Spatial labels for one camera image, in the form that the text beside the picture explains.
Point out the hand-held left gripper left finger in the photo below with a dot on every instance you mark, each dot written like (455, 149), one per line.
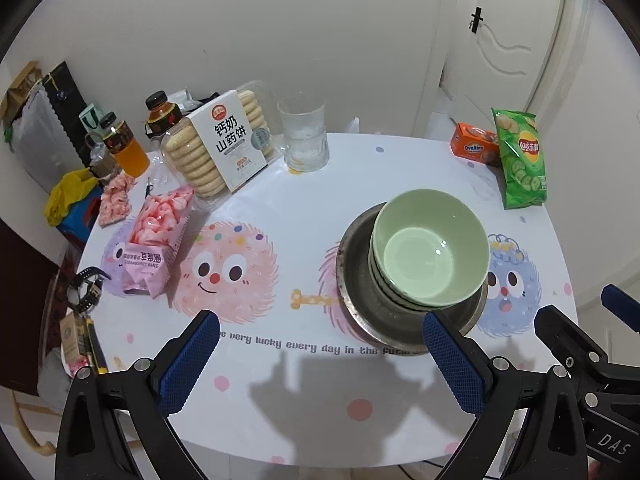
(190, 362)

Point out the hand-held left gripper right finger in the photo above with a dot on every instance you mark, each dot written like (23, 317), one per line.
(455, 365)

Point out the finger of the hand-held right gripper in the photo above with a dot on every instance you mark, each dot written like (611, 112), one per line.
(620, 302)
(562, 330)

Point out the large stainless steel bowl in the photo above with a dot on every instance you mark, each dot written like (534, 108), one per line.
(400, 332)

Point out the green ribbed ceramic bowl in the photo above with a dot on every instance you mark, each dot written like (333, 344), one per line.
(430, 255)
(376, 267)

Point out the small stainless steel bowl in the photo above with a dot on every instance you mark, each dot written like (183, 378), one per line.
(357, 270)

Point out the yellow black tool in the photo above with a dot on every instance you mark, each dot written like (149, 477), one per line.
(95, 345)

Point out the pink strawberry snack bag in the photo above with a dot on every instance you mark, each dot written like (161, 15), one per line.
(150, 245)

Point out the black wrist watch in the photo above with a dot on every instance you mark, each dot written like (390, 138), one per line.
(87, 285)

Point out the green potato chips bag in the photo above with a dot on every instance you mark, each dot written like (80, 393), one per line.
(520, 160)

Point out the small pink snack bag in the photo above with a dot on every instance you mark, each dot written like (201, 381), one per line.
(116, 199)

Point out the cartoon printed tablecloth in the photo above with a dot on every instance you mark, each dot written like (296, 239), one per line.
(300, 220)

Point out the blue plastic object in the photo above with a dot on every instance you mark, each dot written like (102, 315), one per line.
(80, 217)

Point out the orange biscuit box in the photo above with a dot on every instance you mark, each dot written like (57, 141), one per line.
(475, 146)

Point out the yellow cloth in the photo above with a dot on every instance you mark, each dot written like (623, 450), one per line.
(67, 195)

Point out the clear biscuit box white label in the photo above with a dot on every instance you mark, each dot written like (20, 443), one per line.
(220, 145)

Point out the orange juice bottle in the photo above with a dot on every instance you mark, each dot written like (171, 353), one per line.
(127, 149)

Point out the dark capped drink bottle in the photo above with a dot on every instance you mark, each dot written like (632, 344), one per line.
(162, 110)

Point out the clear glass cup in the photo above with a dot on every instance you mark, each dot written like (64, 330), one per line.
(302, 132)

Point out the white bag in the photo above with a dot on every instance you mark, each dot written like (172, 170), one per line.
(40, 137)

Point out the white door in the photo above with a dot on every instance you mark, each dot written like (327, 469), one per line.
(525, 45)

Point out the black bag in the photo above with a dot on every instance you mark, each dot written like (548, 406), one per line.
(57, 89)

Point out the brown paper bag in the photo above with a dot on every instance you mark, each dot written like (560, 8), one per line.
(20, 85)

